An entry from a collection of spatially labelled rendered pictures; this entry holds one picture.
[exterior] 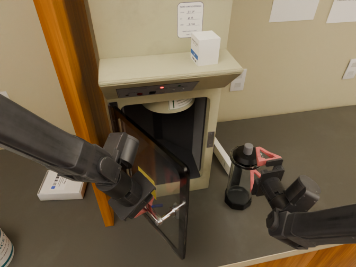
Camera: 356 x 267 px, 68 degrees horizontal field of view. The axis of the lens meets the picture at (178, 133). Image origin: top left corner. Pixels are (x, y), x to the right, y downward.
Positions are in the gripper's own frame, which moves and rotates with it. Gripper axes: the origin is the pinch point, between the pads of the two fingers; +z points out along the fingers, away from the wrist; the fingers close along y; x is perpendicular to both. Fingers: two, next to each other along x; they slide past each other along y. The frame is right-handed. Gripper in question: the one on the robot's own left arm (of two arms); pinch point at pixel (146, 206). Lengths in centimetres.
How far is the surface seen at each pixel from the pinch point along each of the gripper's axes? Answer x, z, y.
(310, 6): -18, 16, -102
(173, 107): -14.6, -3.0, -25.1
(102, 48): -21.8, -27.7, -18.9
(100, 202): -17.3, 8.7, 10.1
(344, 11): -9, 25, -115
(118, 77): -11.4, -26.7, -15.8
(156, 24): -15.6, -27.4, -31.1
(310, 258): 35, 60, -27
